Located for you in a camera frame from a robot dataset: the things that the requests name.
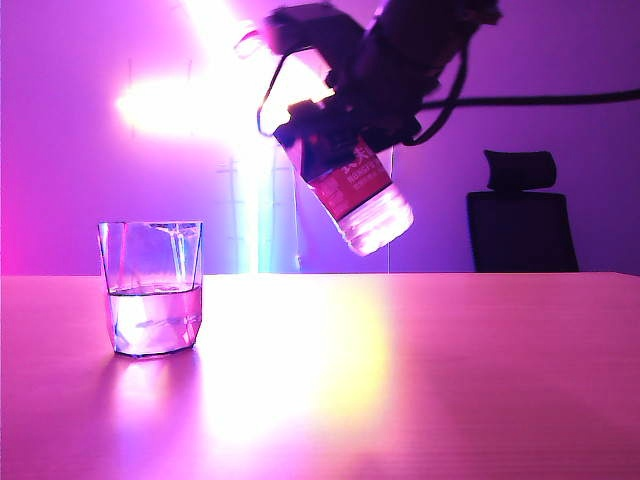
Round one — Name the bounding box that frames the black office chair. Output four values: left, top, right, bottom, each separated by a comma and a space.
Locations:
466, 148, 580, 274

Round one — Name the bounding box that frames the horizontal glowing light bar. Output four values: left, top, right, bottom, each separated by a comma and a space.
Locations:
114, 77, 281, 139

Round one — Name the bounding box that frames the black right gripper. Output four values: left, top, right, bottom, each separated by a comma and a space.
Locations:
273, 27, 474, 177

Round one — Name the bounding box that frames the thin black camera cable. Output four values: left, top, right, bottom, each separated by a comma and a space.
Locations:
255, 48, 295, 138

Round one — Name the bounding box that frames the clear water bottle red label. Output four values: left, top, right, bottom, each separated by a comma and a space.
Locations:
233, 22, 416, 258

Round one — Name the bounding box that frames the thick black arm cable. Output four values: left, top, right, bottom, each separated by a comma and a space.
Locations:
418, 90, 640, 111

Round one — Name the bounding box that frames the looping black gripper cable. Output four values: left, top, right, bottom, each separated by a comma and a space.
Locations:
407, 48, 472, 147

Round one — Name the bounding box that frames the clear faceted drinking glass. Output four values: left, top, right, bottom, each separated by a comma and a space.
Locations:
97, 219, 205, 358

